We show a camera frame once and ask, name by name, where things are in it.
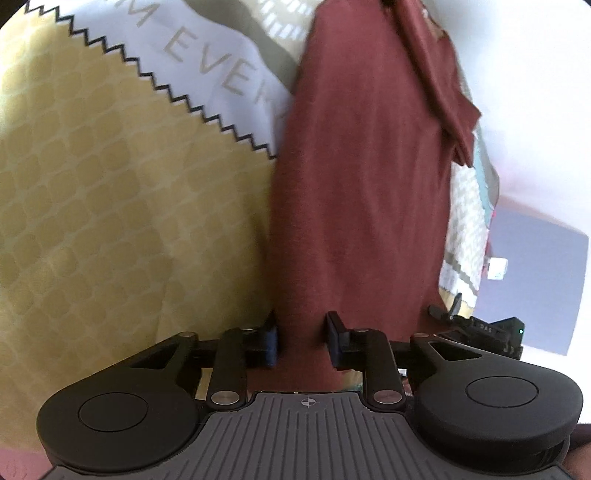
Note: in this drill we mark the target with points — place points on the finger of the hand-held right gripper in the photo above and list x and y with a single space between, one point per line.
445 310

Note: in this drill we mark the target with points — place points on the maroon long-sleeved sweater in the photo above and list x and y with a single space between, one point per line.
364 184

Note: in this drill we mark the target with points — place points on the small white box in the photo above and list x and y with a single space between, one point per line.
498 268

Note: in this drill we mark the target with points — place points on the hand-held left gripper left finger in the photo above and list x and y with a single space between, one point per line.
271 344

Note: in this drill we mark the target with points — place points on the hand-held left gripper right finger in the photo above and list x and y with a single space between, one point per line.
333 341

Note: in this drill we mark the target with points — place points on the pink bed sheet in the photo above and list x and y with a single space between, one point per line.
21 466

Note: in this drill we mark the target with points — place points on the patterned bed blanket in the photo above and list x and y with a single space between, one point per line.
115 184

